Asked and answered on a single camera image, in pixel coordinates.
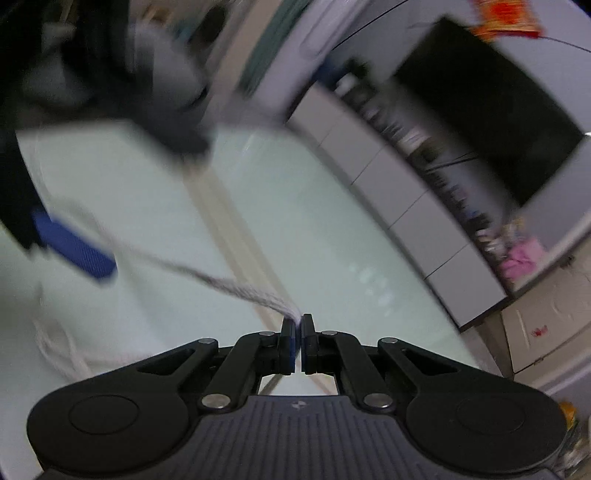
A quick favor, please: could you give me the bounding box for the white shoelace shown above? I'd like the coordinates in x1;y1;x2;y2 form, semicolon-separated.
32;198;301;381

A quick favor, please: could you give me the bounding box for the white interior door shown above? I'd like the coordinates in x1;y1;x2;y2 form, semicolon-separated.
501;262;590;373

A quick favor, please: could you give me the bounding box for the teal curtain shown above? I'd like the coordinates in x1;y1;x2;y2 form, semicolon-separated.
238;0;310;97

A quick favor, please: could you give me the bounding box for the white TV cabinet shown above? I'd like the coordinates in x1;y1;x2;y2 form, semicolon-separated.
288;84;509;330

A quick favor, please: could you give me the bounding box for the white standing air conditioner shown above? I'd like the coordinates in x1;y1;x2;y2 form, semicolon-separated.
253;0;369;119

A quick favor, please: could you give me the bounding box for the red Chinese knot decoration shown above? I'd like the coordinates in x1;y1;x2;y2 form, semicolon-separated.
469;0;543;41

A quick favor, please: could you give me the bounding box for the black wall television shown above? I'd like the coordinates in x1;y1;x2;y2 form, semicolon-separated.
394;17;583;205

